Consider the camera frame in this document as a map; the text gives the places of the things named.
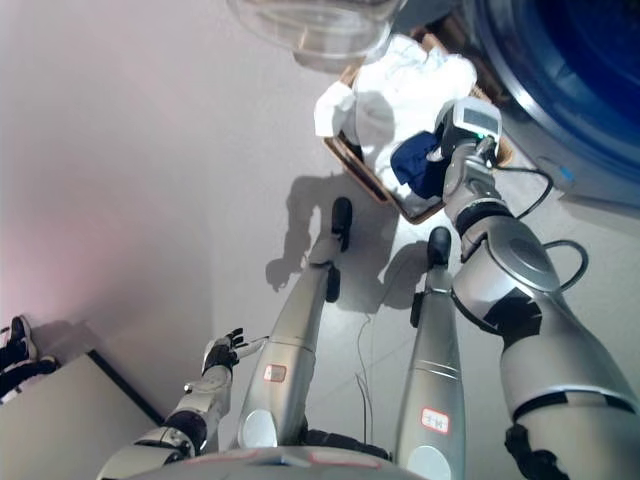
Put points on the silver left robot leg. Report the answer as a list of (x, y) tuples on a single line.
[(290, 350)]

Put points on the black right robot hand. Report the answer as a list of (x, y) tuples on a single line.
[(475, 117)]

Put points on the white shirt garment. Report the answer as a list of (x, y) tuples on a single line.
[(400, 85)]

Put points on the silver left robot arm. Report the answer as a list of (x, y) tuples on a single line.
[(205, 400)]

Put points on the grey front-load washing machine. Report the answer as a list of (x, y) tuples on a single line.
[(575, 75)]

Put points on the dark blue garment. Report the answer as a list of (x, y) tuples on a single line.
[(415, 160)]

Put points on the grey robot torso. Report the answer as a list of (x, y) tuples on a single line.
[(280, 462)]

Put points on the white box furniture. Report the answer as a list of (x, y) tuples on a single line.
[(65, 425)]

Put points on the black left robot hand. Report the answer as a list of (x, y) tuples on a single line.
[(220, 355)]

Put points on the wicker laundry basket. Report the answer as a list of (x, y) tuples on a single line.
[(360, 165)]

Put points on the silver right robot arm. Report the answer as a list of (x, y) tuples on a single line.
[(525, 260)]

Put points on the round glass washer door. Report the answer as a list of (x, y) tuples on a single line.
[(310, 30)]

